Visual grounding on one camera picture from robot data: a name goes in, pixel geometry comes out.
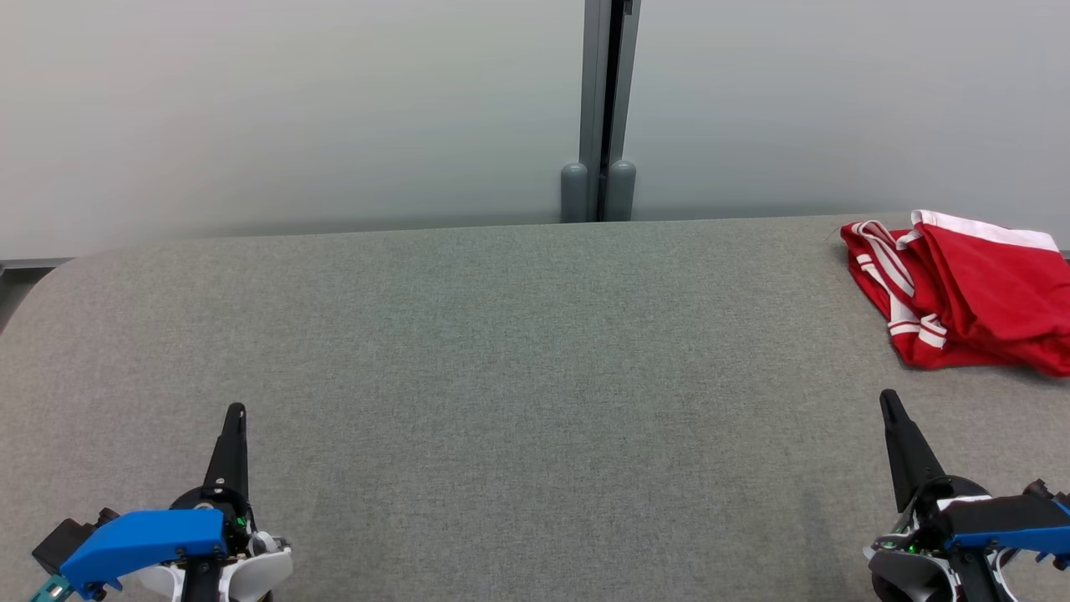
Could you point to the grey metal partition post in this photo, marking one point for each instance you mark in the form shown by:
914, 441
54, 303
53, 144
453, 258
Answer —
593, 84

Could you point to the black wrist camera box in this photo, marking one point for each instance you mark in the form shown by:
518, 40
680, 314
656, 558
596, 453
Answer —
1041, 489
58, 539

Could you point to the grey cylindrical post foot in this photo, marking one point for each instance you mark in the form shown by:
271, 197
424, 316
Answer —
622, 192
575, 196

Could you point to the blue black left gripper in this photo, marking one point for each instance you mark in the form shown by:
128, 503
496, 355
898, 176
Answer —
142, 539

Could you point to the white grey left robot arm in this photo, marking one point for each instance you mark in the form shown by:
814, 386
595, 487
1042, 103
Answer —
267, 568

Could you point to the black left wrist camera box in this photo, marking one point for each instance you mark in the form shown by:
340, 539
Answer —
58, 539

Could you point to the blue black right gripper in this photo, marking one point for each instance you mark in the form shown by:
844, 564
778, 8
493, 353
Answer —
1003, 527

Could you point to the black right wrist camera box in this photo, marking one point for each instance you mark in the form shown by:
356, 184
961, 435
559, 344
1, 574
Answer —
1041, 489

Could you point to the red shirt with white sleeves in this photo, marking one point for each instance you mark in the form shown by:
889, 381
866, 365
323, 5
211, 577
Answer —
869, 259

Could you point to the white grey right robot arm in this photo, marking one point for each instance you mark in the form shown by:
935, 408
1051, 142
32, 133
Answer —
899, 577

